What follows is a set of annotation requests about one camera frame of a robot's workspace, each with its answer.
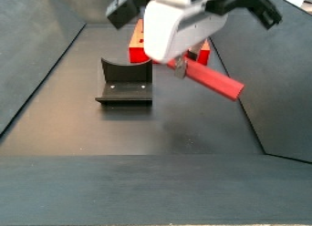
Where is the red hexagon rod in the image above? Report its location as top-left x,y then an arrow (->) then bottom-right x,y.
165,57 -> 246,102

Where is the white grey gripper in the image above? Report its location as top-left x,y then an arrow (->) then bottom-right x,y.
105,0 -> 281,78

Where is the black curved cradle stand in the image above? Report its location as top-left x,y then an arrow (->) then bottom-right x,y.
94,59 -> 152,105

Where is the red peg board base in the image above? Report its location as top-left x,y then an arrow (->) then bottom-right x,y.
128,19 -> 210,65

